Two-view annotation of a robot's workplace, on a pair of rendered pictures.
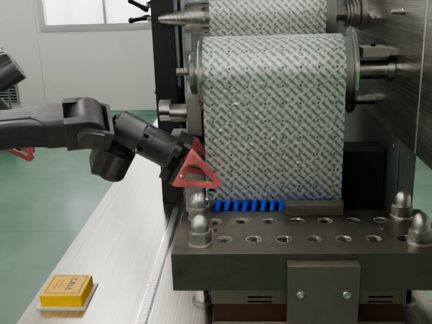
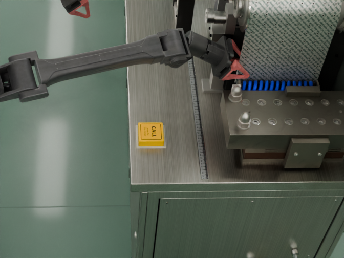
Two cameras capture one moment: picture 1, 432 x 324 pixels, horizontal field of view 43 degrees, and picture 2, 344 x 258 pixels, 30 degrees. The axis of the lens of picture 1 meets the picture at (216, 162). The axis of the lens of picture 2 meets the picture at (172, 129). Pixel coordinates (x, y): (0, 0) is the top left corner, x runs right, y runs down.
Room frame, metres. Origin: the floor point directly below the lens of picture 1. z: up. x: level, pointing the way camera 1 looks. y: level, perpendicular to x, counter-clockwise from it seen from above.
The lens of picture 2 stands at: (-0.32, 0.44, 2.30)
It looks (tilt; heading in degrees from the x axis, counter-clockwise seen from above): 50 degrees down; 348
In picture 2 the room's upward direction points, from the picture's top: 7 degrees clockwise
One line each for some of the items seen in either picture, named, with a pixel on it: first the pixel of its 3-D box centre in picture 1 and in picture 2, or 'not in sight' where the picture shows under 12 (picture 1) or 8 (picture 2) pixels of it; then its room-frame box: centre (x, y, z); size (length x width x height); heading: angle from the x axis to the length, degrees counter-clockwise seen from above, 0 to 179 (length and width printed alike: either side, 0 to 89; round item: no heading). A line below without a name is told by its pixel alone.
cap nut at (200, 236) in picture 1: (199, 229); (244, 119); (0.74, 0.03, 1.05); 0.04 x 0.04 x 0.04
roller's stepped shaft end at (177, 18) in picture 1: (172, 18); not in sight; (1.21, 0.08, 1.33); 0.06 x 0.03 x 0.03; 87
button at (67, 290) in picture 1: (67, 290); (150, 134); (0.81, 0.26, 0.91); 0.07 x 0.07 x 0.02; 87
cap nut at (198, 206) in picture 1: (198, 205); (236, 92); (0.83, 0.03, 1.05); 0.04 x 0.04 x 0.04
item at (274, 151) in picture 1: (273, 157); (282, 58); (0.89, -0.10, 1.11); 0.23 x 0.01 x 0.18; 87
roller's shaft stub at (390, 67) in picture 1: (371, 69); not in sight; (0.94, -0.28, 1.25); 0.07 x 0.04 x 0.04; 87
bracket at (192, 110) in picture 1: (188, 173); (217, 50); (1.00, 0.05, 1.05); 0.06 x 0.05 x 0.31; 87
